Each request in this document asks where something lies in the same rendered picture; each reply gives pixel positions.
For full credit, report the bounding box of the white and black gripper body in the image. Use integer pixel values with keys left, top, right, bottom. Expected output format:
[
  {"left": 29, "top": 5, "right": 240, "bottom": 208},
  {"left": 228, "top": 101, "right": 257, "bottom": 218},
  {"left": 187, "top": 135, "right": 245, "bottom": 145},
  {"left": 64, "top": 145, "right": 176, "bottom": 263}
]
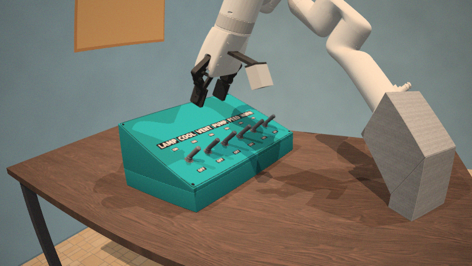
[{"left": 195, "top": 24, "right": 251, "bottom": 77}]

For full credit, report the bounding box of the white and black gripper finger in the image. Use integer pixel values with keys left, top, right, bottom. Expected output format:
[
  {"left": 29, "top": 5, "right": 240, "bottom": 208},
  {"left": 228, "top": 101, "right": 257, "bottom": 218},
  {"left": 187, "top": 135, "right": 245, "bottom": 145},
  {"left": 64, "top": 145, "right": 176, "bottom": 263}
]
[
  {"left": 213, "top": 73, "right": 237, "bottom": 101},
  {"left": 190, "top": 54, "right": 213, "bottom": 108}
]

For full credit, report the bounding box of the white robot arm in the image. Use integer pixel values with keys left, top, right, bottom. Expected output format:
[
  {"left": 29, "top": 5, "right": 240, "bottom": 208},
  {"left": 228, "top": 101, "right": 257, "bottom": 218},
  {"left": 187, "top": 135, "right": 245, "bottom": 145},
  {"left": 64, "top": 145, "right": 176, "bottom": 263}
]
[{"left": 215, "top": 0, "right": 412, "bottom": 114}]

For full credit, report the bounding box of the teal switch console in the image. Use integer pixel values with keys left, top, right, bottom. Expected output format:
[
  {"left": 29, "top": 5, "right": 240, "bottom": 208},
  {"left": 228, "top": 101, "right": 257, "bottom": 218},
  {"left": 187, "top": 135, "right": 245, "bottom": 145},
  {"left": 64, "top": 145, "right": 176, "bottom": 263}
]
[{"left": 118, "top": 93, "right": 293, "bottom": 212}]

